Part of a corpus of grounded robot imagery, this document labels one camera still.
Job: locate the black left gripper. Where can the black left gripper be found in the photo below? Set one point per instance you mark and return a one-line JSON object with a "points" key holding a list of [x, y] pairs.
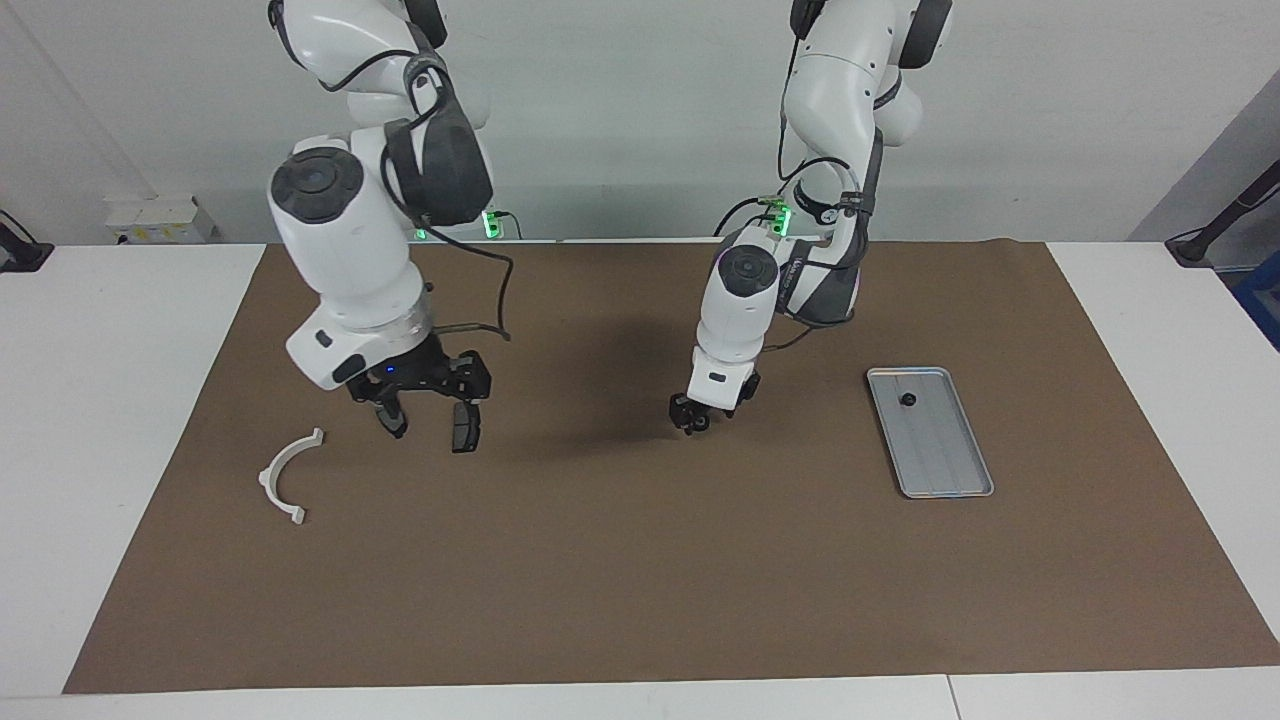
{"points": [[690, 405]]}

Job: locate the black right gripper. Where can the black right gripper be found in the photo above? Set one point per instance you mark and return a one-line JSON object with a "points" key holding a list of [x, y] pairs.
{"points": [[420, 375]]}

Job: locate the small black wheel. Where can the small black wheel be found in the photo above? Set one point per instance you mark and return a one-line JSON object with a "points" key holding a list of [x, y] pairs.
{"points": [[699, 423]]}

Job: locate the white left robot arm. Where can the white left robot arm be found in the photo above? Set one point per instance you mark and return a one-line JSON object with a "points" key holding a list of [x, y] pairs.
{"points": [[840, 90]]}

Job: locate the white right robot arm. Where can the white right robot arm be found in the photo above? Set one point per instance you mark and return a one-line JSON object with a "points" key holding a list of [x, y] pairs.
{"points": [[340, 230]]}

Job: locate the silver metal tray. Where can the silver metal tray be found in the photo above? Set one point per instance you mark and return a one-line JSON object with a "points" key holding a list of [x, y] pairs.
{"points": [[940, 450]]}

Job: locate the short dark brake pad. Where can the short dark brake pad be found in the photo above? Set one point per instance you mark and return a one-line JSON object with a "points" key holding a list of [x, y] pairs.
{"points": [[466, 432]]}

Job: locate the brown table mat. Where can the brown table mat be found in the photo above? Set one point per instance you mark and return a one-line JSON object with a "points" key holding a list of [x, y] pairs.
{"points": [[640, 600]]}

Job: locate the black table clamp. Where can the black table clamp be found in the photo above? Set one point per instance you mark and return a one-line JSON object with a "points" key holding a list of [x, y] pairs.
{"points": [[25, 258]]}

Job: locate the black angled stand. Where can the black angled stand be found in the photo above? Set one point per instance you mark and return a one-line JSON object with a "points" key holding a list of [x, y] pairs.
{"points": [[1195, 248]]}

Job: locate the blue crate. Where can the blue crate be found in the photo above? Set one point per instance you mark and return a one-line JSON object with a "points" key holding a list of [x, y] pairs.
{"points": [[1262, 300]]}

